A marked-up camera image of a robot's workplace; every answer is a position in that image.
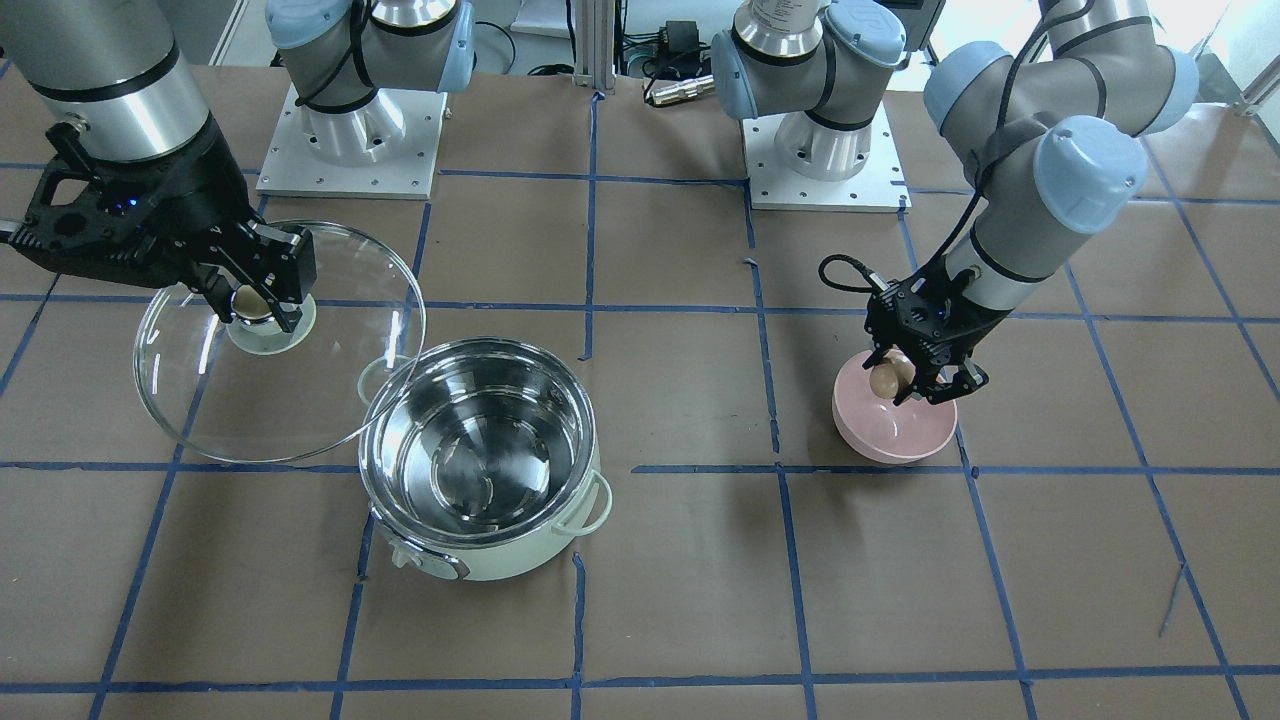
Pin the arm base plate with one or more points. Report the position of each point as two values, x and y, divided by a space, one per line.
386 150
825 155

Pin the pale green cooking pot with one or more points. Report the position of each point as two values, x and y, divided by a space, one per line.
481 460

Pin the pink bowl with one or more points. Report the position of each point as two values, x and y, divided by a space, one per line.
882 431

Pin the brown egg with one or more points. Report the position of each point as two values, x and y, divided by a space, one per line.
891 377

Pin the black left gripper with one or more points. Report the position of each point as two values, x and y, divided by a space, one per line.
962 318

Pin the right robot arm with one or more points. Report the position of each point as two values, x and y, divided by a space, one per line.
114 69

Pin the aluminium frame post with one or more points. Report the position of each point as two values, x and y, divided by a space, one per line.
595 36

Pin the glass pot lid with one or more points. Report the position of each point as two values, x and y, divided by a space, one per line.
248 391

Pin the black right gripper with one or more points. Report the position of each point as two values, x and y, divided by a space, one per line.
196 205

